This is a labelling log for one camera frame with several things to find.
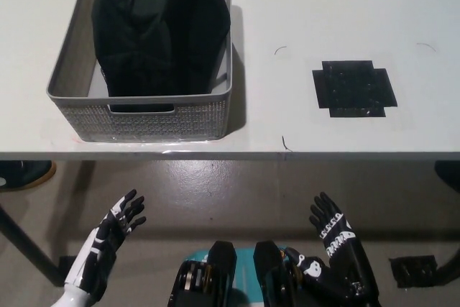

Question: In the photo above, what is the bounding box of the dark metal table leg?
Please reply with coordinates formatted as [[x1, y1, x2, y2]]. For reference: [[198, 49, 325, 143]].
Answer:
[[0, 202, 70, 286]]

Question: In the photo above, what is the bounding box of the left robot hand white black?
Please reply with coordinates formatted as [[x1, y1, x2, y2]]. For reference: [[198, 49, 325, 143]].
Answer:
[[63, 188, 148, 298]]

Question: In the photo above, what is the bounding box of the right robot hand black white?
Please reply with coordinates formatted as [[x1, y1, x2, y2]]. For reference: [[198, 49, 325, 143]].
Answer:
[[285, 191, 380, 303]]

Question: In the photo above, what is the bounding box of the dark rounded floor object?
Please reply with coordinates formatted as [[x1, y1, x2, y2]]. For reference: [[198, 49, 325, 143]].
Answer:
[[433, 160, 460, 190]]

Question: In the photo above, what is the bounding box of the black tape patch on table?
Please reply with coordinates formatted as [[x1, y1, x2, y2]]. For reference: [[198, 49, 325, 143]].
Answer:
[[311, 59, 399, 119]]

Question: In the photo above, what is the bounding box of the dark green lunch bag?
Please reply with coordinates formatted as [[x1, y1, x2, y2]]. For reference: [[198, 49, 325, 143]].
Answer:
[[91, 0, 232, 113]]

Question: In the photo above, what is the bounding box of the grey perforated plastic basket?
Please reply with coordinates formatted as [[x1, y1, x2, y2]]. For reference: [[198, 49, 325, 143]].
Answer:
[[45, 0, 234, 143]]

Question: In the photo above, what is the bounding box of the black shoe tan sole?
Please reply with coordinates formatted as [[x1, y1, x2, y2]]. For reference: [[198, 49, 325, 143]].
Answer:
[[0, 160, 58, 192]]

